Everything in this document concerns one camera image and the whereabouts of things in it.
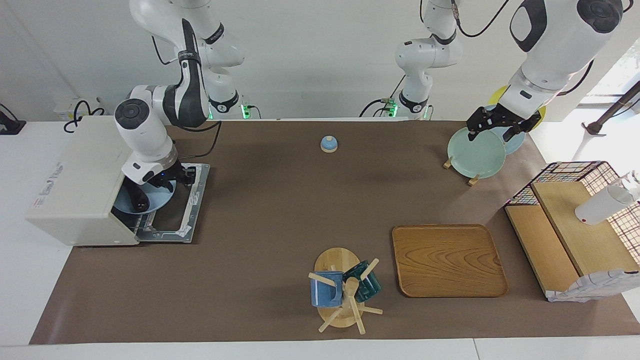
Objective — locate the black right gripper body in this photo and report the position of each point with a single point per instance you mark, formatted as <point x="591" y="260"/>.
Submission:
<point x="175" y="176"/>

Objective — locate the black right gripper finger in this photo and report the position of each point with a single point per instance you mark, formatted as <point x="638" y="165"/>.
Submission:
<point x="169" y="186"/>
<point x="190" y="179"/>

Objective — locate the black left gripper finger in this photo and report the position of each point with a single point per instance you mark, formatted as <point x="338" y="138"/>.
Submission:
<point x="472" y="135"/>
<point x="513" y="134"/>

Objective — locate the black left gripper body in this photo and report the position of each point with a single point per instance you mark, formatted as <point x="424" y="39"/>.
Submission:
<point x="500" y="120"/>

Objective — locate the small light blue plate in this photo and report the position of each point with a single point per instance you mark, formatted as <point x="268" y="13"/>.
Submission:
<point x="162" y="198"/>

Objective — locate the glass oven door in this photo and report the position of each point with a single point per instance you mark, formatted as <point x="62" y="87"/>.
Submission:
<point x="199" y="195"/>

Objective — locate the dark purple eggplant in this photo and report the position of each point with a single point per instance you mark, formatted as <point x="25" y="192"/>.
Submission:
<point x="139" y="200"/>

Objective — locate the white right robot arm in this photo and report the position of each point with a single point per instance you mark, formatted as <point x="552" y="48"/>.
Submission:
<point x="145" y="135"/>

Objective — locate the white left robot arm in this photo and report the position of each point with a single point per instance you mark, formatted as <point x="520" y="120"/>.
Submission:
<point x="555" y="50"/>

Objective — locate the cream toaster oven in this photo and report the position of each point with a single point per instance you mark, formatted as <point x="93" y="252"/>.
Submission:
<point x="75" y="190"/>

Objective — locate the large light blue plate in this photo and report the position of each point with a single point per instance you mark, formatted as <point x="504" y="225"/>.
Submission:
<point x="515" y="144"/>

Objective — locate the pale green plate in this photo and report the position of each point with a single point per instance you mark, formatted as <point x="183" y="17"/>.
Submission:
<point x="475" y="157"/>

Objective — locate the yellow plate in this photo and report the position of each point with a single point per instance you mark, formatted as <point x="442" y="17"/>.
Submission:
<point x="497" y="96"/>

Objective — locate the wooden plate rack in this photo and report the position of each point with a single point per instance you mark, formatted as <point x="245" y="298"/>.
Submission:
<point x="447" y="163"/>

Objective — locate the brown table mat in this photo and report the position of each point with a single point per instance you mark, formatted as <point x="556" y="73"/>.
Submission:
<point x="260" y="210"/>

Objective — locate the dark metal pole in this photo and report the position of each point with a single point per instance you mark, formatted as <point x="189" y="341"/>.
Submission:
<point x="612" y="111"/>

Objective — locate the white cylinder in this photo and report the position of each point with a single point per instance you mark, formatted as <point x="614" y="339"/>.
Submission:
<point x="600" y="206"/>

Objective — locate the rectangular wooden tray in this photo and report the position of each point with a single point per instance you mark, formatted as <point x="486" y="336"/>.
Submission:
<point x="447" y="260"/>

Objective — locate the wooden two-tier shelf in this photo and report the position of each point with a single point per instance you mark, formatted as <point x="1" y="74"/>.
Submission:
<point x="585" y="240"/>

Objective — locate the white power strip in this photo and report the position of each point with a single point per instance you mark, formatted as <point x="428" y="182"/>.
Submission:
<point x="62" y="107"/>

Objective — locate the small blue domed bell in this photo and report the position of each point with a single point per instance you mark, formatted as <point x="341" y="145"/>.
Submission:
<point x="328" y="145"/>

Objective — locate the wooden mug tree stand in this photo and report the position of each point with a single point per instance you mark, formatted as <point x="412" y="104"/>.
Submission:
<point x="332" y="260"/>

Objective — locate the black clamp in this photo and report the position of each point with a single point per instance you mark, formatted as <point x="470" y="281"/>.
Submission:
<point x="7" y="122"/>

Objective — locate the blue mug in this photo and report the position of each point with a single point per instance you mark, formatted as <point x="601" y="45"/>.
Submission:
<point x="325" y="295"/>

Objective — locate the dark green mug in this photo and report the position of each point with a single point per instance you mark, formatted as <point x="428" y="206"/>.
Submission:
<point x="367" y="287"/>

